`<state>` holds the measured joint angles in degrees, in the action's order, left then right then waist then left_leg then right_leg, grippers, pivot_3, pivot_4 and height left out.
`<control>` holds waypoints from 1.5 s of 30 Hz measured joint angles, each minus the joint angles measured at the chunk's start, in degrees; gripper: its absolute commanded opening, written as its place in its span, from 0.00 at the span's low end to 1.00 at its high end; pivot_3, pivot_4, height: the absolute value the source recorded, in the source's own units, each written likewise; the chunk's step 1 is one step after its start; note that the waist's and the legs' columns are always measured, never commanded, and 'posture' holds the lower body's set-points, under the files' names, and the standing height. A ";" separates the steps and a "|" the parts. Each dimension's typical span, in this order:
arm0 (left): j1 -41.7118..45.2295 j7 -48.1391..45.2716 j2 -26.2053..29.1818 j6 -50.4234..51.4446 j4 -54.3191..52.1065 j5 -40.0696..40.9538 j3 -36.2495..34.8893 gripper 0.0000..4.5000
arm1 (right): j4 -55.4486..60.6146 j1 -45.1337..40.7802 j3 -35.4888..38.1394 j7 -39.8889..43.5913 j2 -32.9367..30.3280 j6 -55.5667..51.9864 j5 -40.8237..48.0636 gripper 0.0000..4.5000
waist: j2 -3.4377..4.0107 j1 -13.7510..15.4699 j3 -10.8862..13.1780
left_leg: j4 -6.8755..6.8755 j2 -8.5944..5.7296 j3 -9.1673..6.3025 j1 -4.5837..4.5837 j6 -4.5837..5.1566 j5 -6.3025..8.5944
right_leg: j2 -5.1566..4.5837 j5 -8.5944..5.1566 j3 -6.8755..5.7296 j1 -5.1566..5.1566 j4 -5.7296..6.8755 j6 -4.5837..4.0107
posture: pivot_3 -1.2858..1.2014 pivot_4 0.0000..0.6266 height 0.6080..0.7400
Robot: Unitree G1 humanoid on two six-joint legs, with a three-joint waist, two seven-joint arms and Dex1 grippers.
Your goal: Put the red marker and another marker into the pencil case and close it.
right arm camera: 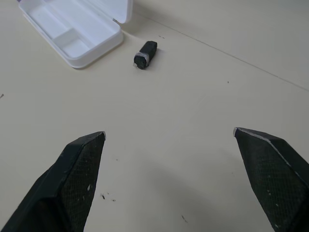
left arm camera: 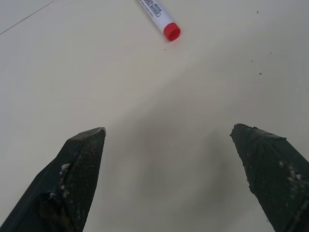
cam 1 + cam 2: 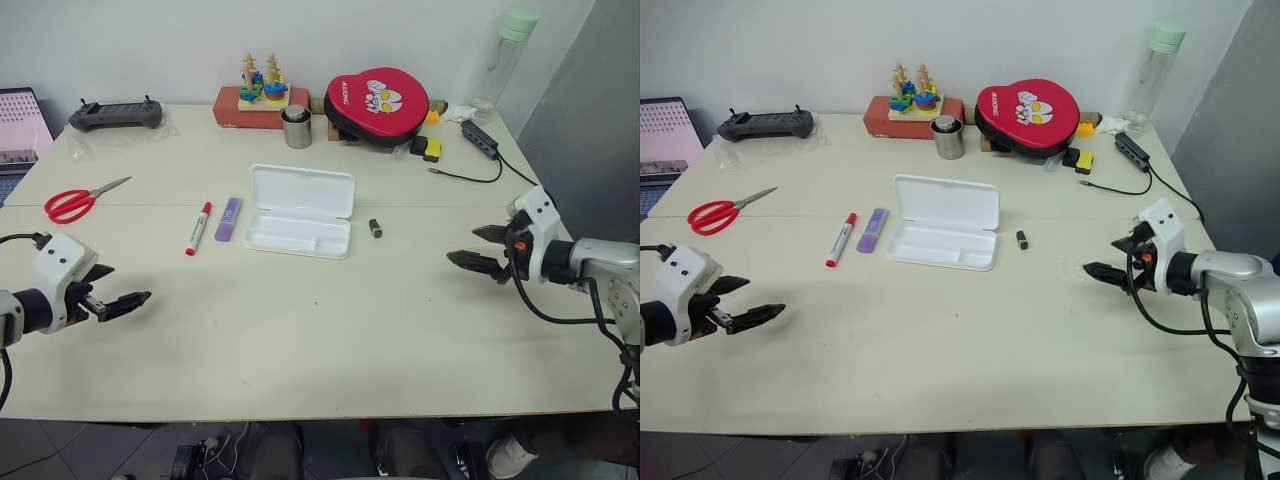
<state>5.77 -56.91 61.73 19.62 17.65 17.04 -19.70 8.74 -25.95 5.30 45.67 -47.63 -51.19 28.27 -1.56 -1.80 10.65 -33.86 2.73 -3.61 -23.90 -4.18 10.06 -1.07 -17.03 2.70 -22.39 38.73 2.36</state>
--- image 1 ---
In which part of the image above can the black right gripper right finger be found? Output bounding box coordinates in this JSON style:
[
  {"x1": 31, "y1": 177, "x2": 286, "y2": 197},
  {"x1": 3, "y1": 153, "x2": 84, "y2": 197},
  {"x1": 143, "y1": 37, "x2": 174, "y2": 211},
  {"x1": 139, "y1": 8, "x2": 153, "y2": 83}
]
[{"x1": 233, "y1": 127, "x2": 309, "y2": 232}]

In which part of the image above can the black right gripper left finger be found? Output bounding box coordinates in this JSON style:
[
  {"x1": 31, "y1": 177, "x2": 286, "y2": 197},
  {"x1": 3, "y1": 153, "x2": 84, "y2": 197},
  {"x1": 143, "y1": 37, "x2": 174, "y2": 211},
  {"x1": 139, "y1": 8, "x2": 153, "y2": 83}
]
[{"x1": 0, "y1": 131, "x2": 106, "y2": 232}]

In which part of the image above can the white plastic box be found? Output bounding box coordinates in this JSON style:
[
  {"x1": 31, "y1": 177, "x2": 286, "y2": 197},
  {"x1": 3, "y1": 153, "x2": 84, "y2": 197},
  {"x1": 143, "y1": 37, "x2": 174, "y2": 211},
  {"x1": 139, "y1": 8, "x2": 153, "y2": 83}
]
[{"x1": 16, "y1": 0, "x2": 134, "y2": 70}]

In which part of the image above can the black eraser with grey band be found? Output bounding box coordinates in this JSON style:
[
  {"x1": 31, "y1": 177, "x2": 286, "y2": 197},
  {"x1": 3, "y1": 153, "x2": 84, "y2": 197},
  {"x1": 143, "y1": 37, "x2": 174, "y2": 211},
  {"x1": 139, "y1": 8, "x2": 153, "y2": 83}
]
[{"x1": 133, "y1": 41, "x2": 158, "y2": 71}]

